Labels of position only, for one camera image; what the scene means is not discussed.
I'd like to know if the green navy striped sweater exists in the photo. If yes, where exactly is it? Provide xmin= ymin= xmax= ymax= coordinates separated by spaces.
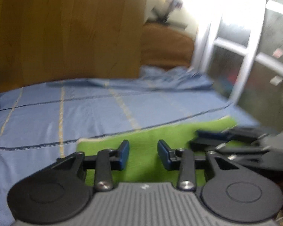
xmin=77 ymin=116 xmax=237 ymax=185

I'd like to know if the blue bed sheet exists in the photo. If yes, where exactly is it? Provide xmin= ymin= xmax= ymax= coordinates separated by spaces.
xmin=0 ymin=66 xmax=257 ymax=225

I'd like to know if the brown cushion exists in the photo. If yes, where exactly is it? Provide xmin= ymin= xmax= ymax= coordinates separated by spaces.
xmin=141 ymin=22 xmax=194 ymax=70

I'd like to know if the wooden headboard panel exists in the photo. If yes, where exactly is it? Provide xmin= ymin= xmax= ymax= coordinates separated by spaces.
xmin=0 ymin=0 xmax=146 ymax=92

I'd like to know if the aluminium window frame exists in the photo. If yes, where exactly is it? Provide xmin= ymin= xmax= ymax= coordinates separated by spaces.
xmin=193 ymin=0 xmax=283 ymax=131

